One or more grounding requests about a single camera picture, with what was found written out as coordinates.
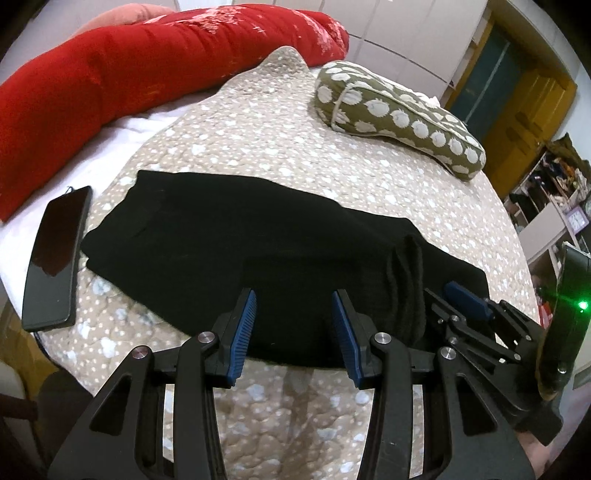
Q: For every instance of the red white bag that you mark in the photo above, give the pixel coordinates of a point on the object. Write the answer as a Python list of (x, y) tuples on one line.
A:
[(545, 310)]

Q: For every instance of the white glossy wardrobe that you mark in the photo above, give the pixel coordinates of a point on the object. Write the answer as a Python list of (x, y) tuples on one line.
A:
[(406, 37)]

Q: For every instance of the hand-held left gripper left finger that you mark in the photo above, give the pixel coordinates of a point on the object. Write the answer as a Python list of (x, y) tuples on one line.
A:
[(242, 332)]

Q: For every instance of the cluttered white shelf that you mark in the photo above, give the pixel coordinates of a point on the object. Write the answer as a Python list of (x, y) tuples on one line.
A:
[(549, 194)]

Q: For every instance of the person's right forearm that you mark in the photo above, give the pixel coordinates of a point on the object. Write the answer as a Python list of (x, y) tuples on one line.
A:
[(535, 457)]

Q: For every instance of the pink pillow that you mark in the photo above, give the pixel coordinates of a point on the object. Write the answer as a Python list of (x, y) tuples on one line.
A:
[(120, 14)]

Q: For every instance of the yellow wooden door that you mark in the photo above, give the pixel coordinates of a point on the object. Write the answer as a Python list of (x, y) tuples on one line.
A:
[(531, 120)]

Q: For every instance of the red floral quilt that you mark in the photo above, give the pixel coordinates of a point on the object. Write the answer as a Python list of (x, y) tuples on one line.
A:
[(115, 69)]

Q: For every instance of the small purple clock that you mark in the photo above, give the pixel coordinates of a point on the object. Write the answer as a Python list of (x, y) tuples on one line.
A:
[(576, 220)]

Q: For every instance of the beige dotted quilted blanket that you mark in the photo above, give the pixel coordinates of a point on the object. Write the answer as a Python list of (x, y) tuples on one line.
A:
[(286, 138)]

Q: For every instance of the green white patterned pillow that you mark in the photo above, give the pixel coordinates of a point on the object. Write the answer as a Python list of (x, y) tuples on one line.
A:
[(397, 115)]

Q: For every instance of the black pants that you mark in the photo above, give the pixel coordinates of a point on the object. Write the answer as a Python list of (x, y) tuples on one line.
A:
[(231, 240)]

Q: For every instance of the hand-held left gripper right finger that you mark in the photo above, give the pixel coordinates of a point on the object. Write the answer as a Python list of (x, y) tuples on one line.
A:
[(346, 337)]

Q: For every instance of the white bed sheet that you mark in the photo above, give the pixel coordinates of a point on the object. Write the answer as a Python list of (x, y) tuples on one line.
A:
[(27, 230)]

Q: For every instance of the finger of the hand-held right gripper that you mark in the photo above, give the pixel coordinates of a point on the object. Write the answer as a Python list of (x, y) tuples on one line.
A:
[(468, 300), (461, 337)]

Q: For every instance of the black smartphone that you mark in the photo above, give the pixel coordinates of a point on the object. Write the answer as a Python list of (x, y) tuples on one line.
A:
[(57, 258)]

